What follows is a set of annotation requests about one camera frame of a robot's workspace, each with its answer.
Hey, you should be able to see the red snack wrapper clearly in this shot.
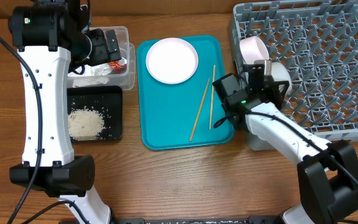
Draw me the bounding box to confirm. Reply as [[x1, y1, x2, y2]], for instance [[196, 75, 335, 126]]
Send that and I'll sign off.
[[108, 58, 127, 74]]

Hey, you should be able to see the white napkin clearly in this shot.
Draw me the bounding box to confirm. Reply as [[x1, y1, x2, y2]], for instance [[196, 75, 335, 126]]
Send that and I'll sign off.
[[68, 63, 112, 88]]

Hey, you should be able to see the pink bowl with rice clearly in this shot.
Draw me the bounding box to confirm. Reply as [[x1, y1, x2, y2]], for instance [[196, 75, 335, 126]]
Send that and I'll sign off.
[[239, 36, 269, 64]]

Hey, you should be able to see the pile of rice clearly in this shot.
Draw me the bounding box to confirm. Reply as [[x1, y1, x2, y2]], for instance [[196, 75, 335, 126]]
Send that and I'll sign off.
[[68, 108, 109, 141]]

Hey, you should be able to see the grey-white bowl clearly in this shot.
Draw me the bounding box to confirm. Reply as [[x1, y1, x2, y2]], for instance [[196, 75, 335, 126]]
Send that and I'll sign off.
[[272, 62, 293, 96]]

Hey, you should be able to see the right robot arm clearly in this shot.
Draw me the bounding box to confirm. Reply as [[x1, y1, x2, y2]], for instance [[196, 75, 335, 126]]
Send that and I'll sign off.
[[213, 60, 358, 223]]

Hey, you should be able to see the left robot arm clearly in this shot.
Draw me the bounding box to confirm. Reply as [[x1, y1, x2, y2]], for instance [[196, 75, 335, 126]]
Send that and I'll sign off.
[[8, 1, 121, 223]]

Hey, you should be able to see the grey dishwasher rack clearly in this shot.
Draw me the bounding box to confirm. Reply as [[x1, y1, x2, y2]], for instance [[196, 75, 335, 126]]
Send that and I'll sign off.
[[228, 0, 358, 141]]

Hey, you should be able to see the clear plastic bin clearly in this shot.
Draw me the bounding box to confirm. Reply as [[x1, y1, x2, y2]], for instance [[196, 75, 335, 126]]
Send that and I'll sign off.
[[67, 26, 136, 91]]

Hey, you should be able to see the black plastic tray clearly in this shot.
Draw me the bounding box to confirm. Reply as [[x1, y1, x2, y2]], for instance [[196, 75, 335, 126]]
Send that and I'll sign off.
[[67, 86, 123, 141]]

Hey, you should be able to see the right wooden chopstick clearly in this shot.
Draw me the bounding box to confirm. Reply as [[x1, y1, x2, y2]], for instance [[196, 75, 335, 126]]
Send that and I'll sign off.
[[209, 65, 216, 129]]

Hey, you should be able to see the wooden chopstick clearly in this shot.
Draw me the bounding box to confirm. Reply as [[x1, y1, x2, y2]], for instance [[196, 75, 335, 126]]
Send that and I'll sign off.
[[209, 65, 216, 129], [189, 78, 211, 142]]

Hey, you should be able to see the left wooden chopstick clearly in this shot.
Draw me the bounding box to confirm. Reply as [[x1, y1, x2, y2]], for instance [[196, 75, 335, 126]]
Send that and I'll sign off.
[[189, 78, 211, 142]]

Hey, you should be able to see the white round plate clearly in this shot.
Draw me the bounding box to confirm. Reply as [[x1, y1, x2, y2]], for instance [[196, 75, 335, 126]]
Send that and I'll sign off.
[[145, 37, 199, 85]]

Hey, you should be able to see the teal serving tray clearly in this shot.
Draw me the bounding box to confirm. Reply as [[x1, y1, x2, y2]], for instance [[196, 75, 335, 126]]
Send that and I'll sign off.
[[137, 35, 234, 151]]

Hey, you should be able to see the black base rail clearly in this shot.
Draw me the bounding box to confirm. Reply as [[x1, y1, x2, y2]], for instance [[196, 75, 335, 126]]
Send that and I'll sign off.
[[118, 215, 284, 224]]

